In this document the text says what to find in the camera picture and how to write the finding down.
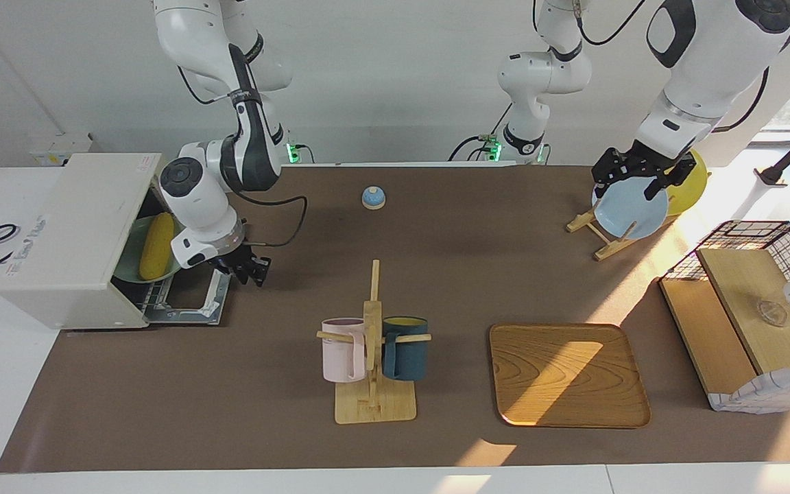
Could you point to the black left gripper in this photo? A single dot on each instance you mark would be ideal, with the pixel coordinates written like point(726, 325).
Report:
point(642, 163)

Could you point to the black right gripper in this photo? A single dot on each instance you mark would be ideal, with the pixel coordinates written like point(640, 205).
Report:
point(234, 259)

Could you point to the yellow corn cob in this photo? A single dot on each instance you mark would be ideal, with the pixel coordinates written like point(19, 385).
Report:
point(156, 247)

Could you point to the light green plate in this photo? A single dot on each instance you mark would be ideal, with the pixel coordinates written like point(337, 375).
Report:
point(127, 257)

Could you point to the white toaster oven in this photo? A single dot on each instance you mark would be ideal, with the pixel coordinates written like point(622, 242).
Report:
point(66, 233)

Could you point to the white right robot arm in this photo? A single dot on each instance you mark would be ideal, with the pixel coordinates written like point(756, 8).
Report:
point(196, 192)

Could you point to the metal oven rack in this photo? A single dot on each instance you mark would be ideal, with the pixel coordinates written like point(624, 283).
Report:
point(141, 295)

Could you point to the light blue plate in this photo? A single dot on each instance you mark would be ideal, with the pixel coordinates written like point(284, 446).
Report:
point(631, 209)

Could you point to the yellow plate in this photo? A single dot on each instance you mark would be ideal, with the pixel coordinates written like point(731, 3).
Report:
point(691, 189)

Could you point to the wooden plate rack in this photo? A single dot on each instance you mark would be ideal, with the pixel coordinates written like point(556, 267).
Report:
point(607, 250)

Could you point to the brown table mat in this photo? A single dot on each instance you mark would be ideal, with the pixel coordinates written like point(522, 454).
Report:
point(265, 377)

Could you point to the pink mug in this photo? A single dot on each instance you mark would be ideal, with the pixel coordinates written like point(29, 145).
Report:
point(340, 353)

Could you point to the blue call bell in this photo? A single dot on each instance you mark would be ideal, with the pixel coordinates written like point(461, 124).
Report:
point(373, 198)

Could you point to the wooden step shelf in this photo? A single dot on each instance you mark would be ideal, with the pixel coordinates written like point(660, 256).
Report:
point(745, 288)

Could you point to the dark blue mug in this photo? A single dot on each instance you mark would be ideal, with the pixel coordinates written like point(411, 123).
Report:
point(409, 353)

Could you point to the wooden mug rack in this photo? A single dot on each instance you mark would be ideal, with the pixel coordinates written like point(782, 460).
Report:
point(374, 408)

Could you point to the small clear glass object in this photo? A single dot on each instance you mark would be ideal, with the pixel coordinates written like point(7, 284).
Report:
point(772, 313)

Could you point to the wooden tray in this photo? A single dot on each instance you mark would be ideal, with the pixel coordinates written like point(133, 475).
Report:
point(566, 377)

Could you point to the white wall socket box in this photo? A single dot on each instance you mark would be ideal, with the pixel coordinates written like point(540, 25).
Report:
point(59, 154)

